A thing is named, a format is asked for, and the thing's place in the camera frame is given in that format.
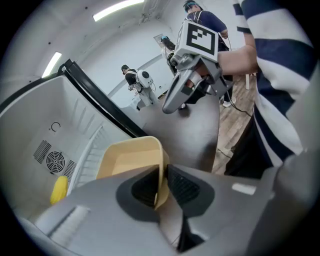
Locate person's black trousers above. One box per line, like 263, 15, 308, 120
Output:
224, 119, 275, 180

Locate white fridge with black frame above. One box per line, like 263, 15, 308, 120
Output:
0, 58, 151, 226

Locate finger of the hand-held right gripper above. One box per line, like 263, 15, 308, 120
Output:
161, 69, 199, 115
184, 86, 209, 105

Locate yellow object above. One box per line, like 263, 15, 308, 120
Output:
49, 175, 69, 206

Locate black floor cable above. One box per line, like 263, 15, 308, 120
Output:
216, 98, 254, 158

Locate round fridge fan vent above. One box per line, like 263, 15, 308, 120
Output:
33, 139, 77, 176

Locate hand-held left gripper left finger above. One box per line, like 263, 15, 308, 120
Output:
21, 165, 187, 256

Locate person's right forearm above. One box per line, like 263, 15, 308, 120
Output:
216, 44, 260, 76

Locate white wire fridge shelf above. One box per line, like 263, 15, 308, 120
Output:
66, 125, 112, 196

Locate beige plastic container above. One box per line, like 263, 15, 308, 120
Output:
96, 136, 171, 211

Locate person's right hand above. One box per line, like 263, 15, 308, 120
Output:
187, 70, 210, 88

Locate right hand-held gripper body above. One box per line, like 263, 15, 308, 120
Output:
169, 20, 234, 98

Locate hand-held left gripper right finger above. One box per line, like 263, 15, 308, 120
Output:
166, 163, 277, 242

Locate long ceiling light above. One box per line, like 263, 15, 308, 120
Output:
92, 0, 146, 23
40, 51, 63, 79

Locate person's striped shirt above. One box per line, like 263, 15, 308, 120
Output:
232, 0, 316, 169

